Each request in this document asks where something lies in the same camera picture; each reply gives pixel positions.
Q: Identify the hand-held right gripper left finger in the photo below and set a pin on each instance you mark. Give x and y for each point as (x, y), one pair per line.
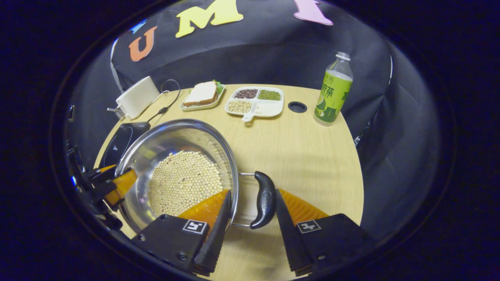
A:
(216, 238)

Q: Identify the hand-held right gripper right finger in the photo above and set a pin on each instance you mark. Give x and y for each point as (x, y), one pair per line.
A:
(289, 238)

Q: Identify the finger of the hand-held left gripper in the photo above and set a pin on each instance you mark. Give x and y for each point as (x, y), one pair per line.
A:
(123, 183)
(102, 171)

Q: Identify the black induction cooktop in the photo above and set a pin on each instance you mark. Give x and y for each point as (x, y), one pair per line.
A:
(117, 144)

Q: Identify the stainless steel pot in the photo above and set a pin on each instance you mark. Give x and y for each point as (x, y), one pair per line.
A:
(168, 136)

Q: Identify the pile of soybeans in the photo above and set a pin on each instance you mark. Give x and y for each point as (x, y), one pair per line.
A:
(183, 183)

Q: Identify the white toaster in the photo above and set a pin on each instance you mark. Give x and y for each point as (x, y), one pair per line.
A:
(138, 97)

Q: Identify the pale rectangular plate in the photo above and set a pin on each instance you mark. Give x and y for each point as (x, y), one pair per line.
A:
(195, 107)

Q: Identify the sandwich with lettuce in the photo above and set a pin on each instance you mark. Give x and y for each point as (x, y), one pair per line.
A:
(201, 93)

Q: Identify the white divided tray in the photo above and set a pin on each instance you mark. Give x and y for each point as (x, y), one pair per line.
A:
(269, 109)

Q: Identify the small soybeans portion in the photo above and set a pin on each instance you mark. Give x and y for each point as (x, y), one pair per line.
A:
(239, 106)

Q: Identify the green mung beans portion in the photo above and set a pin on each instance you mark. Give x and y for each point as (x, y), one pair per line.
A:
(269, 95)

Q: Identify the green label drink bottle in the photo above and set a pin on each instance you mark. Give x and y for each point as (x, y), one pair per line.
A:
(332, 97)

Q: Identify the dark red beans portion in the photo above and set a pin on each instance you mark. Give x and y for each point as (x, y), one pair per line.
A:
(246, 93)

